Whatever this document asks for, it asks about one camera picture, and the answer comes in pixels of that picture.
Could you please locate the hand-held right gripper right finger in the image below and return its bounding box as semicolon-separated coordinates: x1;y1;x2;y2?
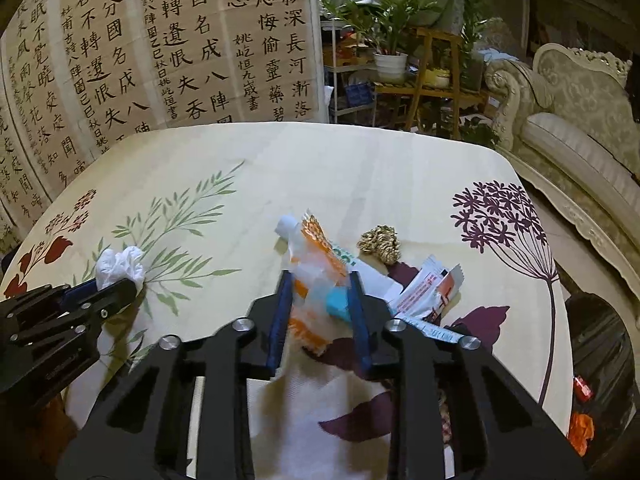
348;270;588;480

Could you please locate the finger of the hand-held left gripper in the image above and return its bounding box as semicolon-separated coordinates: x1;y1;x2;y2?
10;280;99;316
55;279;139;339

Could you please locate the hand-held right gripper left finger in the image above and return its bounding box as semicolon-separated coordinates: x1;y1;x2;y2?
56;270;296;480

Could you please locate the white tissue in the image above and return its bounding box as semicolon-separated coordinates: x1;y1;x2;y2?
95;246;147;291

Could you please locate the white squeeze tube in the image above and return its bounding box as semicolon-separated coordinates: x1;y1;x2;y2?
275;215;403;306

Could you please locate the clear orange-printed plastic wrapper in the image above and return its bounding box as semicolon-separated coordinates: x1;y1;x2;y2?
287;212;361;356

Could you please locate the white and red sachet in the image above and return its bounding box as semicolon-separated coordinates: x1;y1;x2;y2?
390;255;466;321

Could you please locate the gold rope knot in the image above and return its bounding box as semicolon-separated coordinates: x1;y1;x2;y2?
357;225;402;265

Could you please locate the white printed strip wrapper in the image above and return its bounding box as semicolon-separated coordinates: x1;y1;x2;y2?
397;312;468;343

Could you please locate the red plastic bag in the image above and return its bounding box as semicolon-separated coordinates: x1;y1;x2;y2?
572;375;594;403

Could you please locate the trash bin with black bag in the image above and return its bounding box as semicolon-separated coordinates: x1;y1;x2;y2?
562;292;636;461

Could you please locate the orange plastic bag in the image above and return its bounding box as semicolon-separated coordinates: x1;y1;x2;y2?
567;412;596;456

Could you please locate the floral tablecloth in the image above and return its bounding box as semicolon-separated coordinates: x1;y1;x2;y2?
0;122;573;480

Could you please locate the small leafy green plant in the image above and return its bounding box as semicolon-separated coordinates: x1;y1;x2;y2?
457;115;501;151

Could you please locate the white metal shelf rack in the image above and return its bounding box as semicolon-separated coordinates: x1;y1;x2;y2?
322;20;381;126

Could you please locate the wooden plant stand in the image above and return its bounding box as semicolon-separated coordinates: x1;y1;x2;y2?
375;27;488;141

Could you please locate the green plant in white pot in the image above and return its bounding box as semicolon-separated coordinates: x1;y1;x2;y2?
317;0;441;86

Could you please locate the cream carved sofa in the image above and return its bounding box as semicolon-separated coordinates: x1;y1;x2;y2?
485;42;640;281

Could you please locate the tall green plant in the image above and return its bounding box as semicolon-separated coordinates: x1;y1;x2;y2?
450;0;501;93

